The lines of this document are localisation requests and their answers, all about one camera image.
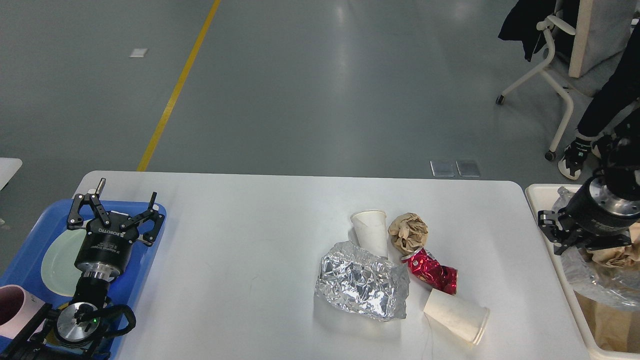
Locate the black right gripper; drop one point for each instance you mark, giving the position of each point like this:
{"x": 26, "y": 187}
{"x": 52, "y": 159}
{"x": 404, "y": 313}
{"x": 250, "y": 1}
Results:
{"x": 595, "y": 218}

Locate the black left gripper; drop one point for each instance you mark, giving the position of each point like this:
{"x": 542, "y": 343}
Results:
{"x": 107, "y": 247}

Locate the green plate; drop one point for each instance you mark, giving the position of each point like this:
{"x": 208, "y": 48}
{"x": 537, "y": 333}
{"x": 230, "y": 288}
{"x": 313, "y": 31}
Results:
{"x": 58, "y": 271}

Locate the foil with brown paper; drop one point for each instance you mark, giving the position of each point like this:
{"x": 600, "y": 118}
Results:
{"x": 609, "y": 276}

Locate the brown paper bag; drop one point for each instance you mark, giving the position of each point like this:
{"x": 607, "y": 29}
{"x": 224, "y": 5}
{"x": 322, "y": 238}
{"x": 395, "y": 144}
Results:
{"x": 612, "y": 329}

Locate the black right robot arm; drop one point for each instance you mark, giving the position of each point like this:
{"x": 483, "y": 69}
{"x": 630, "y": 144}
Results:
{"x": 620, "y": 167}

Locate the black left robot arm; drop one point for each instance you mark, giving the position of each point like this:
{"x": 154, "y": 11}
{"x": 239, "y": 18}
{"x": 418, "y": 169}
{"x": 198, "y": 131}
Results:
{"x": 91, "y": 314}

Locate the beige plastic bin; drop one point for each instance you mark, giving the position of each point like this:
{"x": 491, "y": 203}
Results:
{"x": 542, "y": 197}

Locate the white side table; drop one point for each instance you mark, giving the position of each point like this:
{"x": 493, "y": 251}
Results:
{"x": 8, "y": 168}

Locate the pink mug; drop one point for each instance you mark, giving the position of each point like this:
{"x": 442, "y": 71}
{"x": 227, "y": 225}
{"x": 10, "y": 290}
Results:
{"x": 17, "y": 307}

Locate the lying white paper cup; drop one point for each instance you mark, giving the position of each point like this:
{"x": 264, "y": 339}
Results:
{"x": 464, "y": 319}

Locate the person in black sneakers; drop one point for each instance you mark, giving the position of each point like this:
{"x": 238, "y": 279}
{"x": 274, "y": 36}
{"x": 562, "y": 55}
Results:
{"x": 622, "y": 88}

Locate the crushed red can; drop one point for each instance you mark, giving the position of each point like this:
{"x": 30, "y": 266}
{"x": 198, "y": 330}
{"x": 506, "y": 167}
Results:
{"x": 422, "y": 264}

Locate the crumpled brown paper ball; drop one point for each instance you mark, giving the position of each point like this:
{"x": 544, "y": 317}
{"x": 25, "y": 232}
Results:
{"x": 408, "y": 233}

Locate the upright white paper cup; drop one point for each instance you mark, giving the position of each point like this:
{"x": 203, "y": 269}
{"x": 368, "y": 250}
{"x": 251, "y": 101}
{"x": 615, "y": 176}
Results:
{"x": 371, "y": 231}

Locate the white office chair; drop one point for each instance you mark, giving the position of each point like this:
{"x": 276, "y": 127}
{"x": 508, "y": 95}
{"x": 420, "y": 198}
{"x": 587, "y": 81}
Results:
{"x": 585, "y": 41}

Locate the crumpled aluminium foil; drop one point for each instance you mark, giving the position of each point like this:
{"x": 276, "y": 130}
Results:
{"x": 354, "y": 280}

